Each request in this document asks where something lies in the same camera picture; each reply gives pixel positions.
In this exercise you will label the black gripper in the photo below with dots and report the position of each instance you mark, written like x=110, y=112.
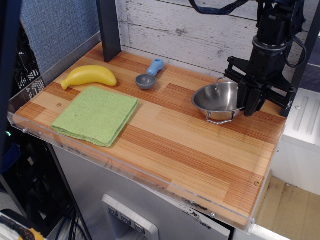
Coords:
x=261, y=78

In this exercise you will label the steel colander bowl with handles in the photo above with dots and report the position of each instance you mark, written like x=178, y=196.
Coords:
x=218, y=102

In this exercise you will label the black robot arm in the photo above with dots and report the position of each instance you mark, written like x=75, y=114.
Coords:
x=279, y=21

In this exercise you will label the white ribbed appliance top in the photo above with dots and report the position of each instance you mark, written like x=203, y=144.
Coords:
x=303, y=121

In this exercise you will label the green folded cloth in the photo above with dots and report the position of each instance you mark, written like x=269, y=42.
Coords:
x=96, y=116

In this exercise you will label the clear acrylic table guard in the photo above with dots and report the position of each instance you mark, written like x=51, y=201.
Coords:
x=166, y=151

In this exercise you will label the yellow plastic banana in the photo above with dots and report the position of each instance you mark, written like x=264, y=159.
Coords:
x=89, y=74

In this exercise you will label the silver toy fridge cabinet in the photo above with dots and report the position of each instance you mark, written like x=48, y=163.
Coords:
x=88, y=180

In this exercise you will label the grey dispenser button panel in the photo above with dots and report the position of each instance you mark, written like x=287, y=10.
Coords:
x=125, y=223

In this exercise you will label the black plastic crate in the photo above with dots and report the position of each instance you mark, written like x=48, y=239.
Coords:
x=26, y=68

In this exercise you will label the yellow black object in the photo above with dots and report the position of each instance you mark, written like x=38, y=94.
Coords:
x=30, y=234

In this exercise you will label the blue handled grey spoon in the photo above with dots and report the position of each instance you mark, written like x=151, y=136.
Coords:
x=148, y=80

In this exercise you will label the right dark vertical post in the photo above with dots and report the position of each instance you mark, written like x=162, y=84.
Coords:
x=308, y=74

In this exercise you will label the dark vertical post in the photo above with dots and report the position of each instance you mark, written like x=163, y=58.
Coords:
x=308, y=74
x=109, y=28

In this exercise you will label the left dark vertical post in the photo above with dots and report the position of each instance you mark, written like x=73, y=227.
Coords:
x=109, y=28

